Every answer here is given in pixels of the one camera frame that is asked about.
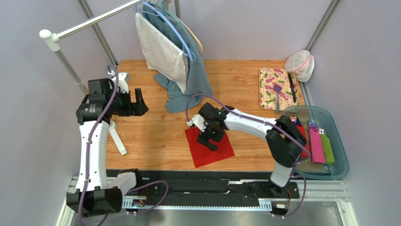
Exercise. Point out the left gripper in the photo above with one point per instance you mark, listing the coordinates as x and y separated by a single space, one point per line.
132 108

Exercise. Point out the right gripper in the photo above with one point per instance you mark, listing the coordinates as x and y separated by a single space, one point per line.
209 139

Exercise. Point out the red paper napkin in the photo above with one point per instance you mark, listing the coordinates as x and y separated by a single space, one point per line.
201 155

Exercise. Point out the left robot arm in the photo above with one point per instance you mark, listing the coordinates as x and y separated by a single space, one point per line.
94 195

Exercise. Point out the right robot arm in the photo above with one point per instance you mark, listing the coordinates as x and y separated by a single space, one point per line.
285 141

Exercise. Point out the red napkin in bin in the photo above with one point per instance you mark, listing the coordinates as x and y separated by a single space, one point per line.
303 132

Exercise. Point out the white towel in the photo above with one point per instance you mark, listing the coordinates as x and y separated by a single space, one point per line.
162 54

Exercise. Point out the blue-grey shirt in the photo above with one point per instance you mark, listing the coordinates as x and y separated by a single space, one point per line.
196 81

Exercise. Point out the blue plastic hanger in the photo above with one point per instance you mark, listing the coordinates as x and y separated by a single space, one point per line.
187 50

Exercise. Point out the green hanger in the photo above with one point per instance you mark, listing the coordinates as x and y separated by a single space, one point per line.
162 6

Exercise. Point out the floral placemat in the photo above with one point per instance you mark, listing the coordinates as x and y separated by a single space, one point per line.
267 95

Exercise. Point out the wooden hanger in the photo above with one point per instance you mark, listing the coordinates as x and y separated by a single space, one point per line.
178 16

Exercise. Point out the white clothes rack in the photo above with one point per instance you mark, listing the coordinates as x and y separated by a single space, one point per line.
52 40

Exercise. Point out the teal plastic bin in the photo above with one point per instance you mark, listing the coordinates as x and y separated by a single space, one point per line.
301 115

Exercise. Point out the white mesh laundry bag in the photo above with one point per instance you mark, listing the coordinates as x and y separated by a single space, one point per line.
301 64

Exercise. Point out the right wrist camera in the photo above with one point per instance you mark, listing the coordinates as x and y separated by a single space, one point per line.
197 121

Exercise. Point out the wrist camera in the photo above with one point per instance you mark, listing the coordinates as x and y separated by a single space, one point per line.
123 79
197 121

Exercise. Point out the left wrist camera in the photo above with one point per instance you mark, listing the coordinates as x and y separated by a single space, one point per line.
123 79

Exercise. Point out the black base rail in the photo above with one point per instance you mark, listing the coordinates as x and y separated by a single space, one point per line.
209 189

